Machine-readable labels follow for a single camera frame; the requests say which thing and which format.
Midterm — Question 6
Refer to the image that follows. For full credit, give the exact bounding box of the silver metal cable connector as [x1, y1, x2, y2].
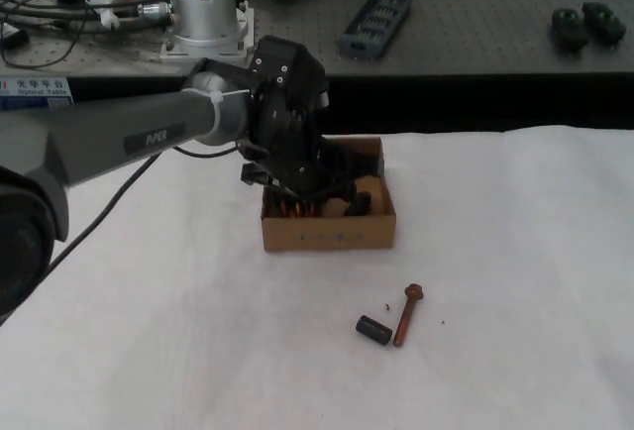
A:
[137, 2, 178, 26]

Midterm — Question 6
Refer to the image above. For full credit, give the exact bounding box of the black cylindrical sleeve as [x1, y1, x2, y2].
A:
[354, 315, 394, 348]

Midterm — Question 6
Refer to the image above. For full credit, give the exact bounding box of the blue and white label plate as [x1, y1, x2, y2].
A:
[0, 76, 75, 111]

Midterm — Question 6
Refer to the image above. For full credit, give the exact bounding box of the black block with green dot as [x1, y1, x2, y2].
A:
[550, 5, 591, 53]
[581, 1, 628, 48]

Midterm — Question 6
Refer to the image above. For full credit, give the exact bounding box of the brown cardboard box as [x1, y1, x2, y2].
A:
[261, 135, 398, 254]

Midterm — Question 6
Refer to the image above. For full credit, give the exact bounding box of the silver-white machine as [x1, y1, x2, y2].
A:
[159, 0, 257, 62]

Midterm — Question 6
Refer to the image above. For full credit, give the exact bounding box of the black bench cable bundle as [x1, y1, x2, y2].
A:
[0, 0, 172, 68]

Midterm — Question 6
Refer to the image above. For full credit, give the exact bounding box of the metal bench with holes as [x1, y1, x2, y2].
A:
[0, 0, 634, 78]

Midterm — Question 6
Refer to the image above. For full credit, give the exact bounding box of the grey-blue bit set case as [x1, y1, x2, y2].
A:
[336, 0, 414, 60]

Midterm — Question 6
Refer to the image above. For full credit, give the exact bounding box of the white plug connector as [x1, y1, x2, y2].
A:
[83, 0, 126, 29]

